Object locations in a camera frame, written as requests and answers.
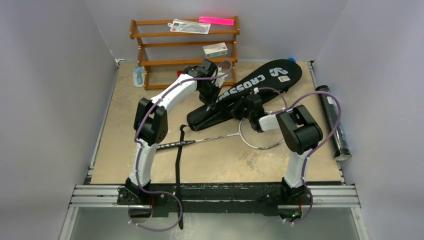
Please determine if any pink ruler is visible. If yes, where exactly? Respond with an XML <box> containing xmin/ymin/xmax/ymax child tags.
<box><xmin>198</xmin><ymin>16</ymin><xmax>235</xmax><ymax>26</ymax></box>

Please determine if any white red small box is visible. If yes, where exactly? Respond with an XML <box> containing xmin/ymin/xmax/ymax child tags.
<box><xmin>202</xmin><ymin>42</ymin><xmax>228</xmax><ymax>59</ymax></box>

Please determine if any black racket bag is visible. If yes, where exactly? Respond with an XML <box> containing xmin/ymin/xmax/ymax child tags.
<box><xmin>186</xmin><ymin>59</ymin><xmax>303</xmax><ymax>131</ymax></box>

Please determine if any aluminium frame rail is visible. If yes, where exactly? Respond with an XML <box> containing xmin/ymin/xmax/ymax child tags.
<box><xmin>69</xmin><ymin>185</ymin><xmax>361</xmax><ymax>208</ymax></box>

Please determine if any wooden shelf rack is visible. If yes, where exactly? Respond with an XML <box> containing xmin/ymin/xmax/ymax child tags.
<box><xmin>129</xmin><ymin>16</ymin><xmax>241</xmax><ymax>90</ymax></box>

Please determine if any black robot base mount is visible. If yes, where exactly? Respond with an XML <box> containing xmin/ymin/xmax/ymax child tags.
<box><xmin>116</xmin><ymin>181</ymin><xmax>312</xmax><ymax>218</ymax></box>

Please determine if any white badminton racket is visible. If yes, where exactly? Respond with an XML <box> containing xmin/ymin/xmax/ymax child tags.
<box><xmin>157</xmin><ymin>119</ymin><xmax>285</xmax><ymax>151</ymax></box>

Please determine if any blue white packaged item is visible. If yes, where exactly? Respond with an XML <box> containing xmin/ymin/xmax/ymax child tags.
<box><xmin>132</xmin><ymin>66</ymin><xmax>145</xmax><ymax>88</ymax></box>

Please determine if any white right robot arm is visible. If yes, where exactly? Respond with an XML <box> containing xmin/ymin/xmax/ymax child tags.
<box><xmin>231</xmin><ymin>94</ymin><xmax>323</xmax><ymax>204</ymax></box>

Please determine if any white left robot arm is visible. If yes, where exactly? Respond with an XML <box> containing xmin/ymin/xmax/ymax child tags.
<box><xmin>124</xmin><ymin>59</ymin><xmax>225</xmax><ymax>205</ymax></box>

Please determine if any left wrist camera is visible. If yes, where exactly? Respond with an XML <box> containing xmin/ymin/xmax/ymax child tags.
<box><xmin>213</xmin><ymin>67</ymin><xmax>227</xmax><ymax>88</ymax></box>

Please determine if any black shuttlecock tube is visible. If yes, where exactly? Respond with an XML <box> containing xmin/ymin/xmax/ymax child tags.
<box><xmin>318</xmin><ymin>94</ymin><xmax>352</xmax><ymax>161</ymax></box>

